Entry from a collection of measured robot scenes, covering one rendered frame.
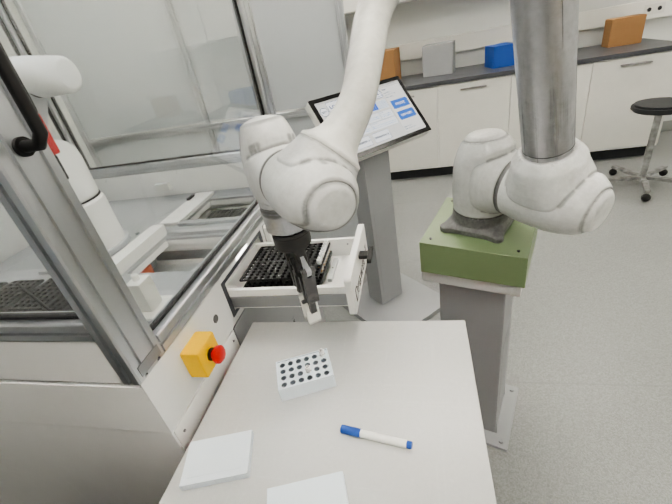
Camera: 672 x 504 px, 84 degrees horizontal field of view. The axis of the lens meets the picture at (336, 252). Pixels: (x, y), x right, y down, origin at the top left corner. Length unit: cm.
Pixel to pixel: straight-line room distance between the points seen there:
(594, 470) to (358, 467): 111
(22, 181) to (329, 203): 41
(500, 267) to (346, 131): 68
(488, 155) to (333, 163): 59
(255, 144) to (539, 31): 50
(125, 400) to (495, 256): 91
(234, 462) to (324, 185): 56
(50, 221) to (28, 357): 33
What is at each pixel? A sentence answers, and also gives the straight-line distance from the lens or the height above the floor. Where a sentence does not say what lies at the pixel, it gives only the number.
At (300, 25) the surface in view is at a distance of 250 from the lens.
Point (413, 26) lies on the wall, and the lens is 441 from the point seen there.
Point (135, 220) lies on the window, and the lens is 80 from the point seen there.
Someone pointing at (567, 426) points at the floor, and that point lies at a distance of 180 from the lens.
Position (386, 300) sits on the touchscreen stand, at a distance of 220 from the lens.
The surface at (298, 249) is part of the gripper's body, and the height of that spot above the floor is 108.
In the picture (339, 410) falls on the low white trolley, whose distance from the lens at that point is 84.
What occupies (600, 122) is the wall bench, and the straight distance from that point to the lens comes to 415.
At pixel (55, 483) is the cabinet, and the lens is 140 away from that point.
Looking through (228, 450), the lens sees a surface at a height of 78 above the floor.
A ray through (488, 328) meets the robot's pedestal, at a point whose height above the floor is 54.
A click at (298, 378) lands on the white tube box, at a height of 80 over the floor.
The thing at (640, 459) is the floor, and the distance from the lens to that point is 181.
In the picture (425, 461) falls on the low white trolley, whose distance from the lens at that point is 77.
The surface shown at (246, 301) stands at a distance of 103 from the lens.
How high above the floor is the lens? 143
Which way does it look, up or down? 30 degrees down
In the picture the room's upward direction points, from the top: 11 degrees counter-clockwise
